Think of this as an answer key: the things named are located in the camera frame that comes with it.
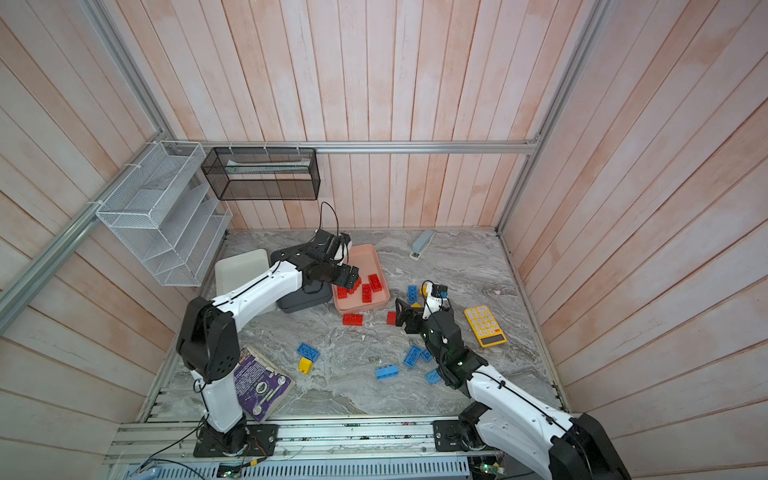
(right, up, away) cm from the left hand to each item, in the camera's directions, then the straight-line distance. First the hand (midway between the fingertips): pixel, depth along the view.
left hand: (345, 277), depth 90 cm
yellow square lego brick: (+22, -2, -18) cm, 28 cm away
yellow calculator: (+44, -16, +2) cm, 47 cm away
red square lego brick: (+15, -14, +5) cm, 21 cm away
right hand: (+19, -6, -9) cm, 22 cm away
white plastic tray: (-42, +1, +17) cm, 46 cm away
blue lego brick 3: (+21, -16, -25) cm, 36 cm away
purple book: (-21, -29, -11) cm, 38 cm away
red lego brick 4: (+2, -14, +3) cm, 15 cm away
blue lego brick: (+22, -6, +8) cm, 24 cm away
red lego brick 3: (-2, -6, +9) cm, 11 cm away
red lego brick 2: (+6, -6, +11) cm, 14 cm away
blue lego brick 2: (+21, -25, 0) cm, 32 cm away
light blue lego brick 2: (+26, -28, -7) cm, 39 cm away
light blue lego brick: (+13, -27, -7) cm, 30 cm away
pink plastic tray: (+6, +5, +20) cm, 22 cm away
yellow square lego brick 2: (-11, -25, -6) cm, 28 cm away
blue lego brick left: (-11, -23, -2) cm, 25 cm away
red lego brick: (+10, -3, +12) cm, 15 cm away
